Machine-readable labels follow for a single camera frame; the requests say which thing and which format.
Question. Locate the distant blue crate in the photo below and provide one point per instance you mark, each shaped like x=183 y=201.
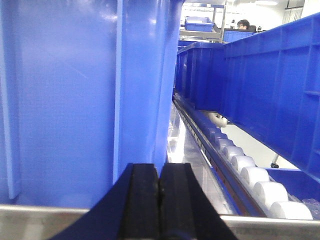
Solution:
x=199 y=24

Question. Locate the large blue box left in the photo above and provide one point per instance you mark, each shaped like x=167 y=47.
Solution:
x=85 y=89

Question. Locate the metal shelf rail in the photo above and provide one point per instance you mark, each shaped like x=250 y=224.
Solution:
x=23 y=222

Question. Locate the person with black hair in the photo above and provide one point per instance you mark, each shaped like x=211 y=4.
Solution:
x=243 y=24

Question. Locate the blue box right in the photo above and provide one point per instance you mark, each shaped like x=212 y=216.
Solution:
x=268 y=84

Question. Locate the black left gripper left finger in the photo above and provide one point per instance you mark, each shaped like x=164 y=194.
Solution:
x=129 y=210

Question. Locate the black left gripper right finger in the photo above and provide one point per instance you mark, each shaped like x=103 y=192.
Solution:
x=185 y=211

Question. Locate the white roller track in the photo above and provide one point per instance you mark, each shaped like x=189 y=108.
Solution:
x=252 y=185

